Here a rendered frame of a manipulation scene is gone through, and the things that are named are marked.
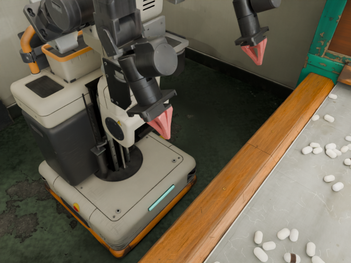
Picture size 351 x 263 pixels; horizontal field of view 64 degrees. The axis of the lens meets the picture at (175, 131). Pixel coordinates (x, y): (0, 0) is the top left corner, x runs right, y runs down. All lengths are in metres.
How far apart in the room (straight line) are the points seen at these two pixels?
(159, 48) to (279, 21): 1.88
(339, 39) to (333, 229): 0.79
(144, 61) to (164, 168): 1.03
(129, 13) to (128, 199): 1.01
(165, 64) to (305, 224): 0.59
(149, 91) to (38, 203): 1.41
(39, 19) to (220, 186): 0.64
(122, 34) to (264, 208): 0.60
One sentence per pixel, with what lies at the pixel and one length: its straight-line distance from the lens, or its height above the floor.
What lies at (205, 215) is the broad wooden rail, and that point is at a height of 0.76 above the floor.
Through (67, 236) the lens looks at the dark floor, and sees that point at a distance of 1.71.
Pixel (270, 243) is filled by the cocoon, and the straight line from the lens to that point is 0.80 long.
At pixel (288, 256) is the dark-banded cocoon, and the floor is 0.76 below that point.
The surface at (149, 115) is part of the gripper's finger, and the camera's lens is 0.57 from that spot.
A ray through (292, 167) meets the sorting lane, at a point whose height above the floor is 0.74.
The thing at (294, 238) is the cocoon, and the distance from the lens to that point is 0.83.
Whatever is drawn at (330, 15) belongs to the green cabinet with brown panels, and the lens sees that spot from 1.35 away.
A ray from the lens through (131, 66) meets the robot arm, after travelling 0.57.
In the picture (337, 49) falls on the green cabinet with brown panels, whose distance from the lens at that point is 1.39.
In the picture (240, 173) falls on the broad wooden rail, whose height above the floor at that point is 0.76.
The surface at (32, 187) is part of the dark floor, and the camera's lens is 1.97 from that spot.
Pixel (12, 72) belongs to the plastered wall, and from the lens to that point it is 2.39.
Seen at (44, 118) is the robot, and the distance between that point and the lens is 1.17.
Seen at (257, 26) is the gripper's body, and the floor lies 1.11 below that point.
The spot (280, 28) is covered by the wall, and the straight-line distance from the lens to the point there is 2.36.
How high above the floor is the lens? 1.45
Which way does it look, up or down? 44 degrees down
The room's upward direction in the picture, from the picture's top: straight up
